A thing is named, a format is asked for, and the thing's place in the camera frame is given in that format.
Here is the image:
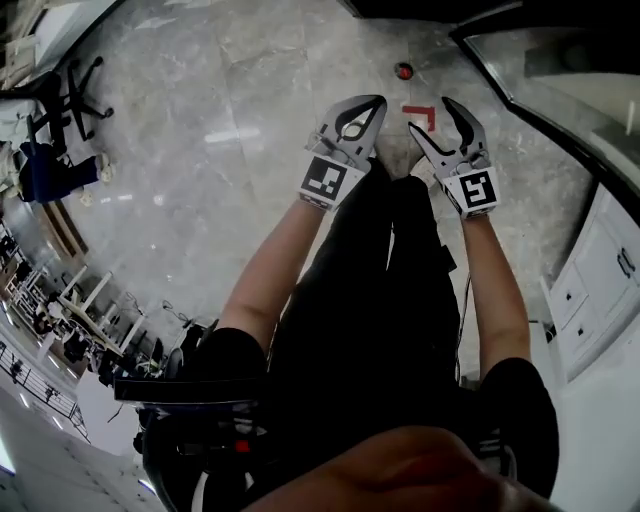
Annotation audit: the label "black metal railing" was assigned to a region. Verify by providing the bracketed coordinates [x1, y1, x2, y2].
[0, 339, 92, 444]

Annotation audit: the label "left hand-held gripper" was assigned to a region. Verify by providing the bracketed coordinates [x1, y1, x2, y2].
[298, 94, 389, 214]

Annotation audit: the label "person's left forearm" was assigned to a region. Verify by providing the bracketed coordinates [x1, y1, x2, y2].
[216, 198, 332, 354]

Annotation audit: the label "black glass-door fridge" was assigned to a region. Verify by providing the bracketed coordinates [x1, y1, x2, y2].
[344, 0, 640, 206]

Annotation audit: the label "person's chin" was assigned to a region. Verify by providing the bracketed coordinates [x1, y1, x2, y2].
[243, 426, 569, 512]

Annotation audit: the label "grey marble floor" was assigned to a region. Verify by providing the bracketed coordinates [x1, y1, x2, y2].
[0, 0, 604, 401]

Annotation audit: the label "thin black cable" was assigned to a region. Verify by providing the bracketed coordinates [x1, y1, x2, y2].
[451, 272, 475, 387]

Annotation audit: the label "person's black shirt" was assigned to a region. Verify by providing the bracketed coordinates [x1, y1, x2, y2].
[142, 327, 560, 512]

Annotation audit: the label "black chest-mounted device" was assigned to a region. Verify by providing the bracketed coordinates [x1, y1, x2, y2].
[113, 375, 266, 512]

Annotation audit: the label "white-legged desk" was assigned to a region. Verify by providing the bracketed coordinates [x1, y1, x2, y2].
[57, 269, 149, 354]

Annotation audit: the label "white cabinet with black handles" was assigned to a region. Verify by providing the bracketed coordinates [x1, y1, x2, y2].
[538, 183, 640, 384]

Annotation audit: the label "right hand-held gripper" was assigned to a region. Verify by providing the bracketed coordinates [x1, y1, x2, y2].
[407, 96, 502, 222]

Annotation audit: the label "person's right forearm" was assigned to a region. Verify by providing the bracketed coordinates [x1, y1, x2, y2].
[458, 214, 532, 374]

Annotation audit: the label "person's black trousers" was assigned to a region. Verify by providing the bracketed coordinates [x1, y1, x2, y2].
[269, 156, 462, 401]

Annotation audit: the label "red tape corner mark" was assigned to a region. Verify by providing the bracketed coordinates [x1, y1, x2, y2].
[401, 104, 437, 134]

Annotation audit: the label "brown wooden board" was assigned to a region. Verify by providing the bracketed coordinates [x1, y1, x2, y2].
[41, 198, 90, 257]

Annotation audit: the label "person's light shoe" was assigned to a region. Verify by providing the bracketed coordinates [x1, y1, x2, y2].
[409, 158, 438, 189]

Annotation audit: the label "black office chair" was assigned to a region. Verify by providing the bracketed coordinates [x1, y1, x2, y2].
[25, 56, 116, 154]

